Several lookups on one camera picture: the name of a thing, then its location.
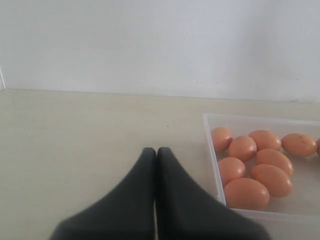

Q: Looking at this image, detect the brown egg back left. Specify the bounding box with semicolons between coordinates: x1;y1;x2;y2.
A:
211;127;234;152

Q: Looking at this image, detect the brown egg second row left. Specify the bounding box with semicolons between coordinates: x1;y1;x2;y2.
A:
228;135;257;163

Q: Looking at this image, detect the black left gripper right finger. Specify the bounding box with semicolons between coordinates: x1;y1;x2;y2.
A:
155;147;271;240

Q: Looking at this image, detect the brown egg left side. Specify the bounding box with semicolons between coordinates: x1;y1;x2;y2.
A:
217;157;247;186

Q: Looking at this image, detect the clear plastic drawer bin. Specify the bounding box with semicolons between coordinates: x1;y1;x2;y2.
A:
202;113;320;240

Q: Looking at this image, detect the brown egg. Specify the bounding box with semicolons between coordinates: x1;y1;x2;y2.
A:
281;133;318;157
224;178;270;211
248;129;282;151
316;138;320;157
255;149;294;176
211;127;234;152
250;164;293;198
217;157;247;186

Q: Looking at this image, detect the brown egg middle left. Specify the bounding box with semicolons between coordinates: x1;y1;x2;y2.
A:
255;149;294;176

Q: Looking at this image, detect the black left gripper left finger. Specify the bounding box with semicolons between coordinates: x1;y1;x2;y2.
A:
50;147;156;240

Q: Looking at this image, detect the brown egg front left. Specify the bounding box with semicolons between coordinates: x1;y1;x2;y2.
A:
224;178;270;211

